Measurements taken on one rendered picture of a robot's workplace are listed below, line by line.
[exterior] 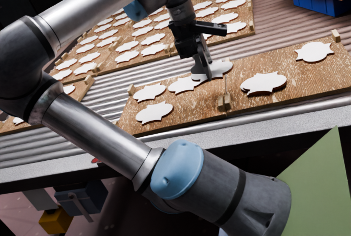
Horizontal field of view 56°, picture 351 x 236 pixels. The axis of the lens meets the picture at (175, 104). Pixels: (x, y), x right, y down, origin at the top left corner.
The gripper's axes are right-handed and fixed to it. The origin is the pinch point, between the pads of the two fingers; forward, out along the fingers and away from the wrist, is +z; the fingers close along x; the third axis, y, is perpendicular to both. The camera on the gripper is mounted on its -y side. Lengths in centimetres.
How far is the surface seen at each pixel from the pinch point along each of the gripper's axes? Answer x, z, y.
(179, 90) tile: -10.4, 9.1, 16.1
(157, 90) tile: -15.4, 8.7, 25.9
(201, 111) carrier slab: 6.0, 10.4, 7.0
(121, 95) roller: -25, 11, 46
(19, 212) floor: -58, 96, 189
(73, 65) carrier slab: -77, 7, 91
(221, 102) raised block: 7.4, 8.1, -0.6
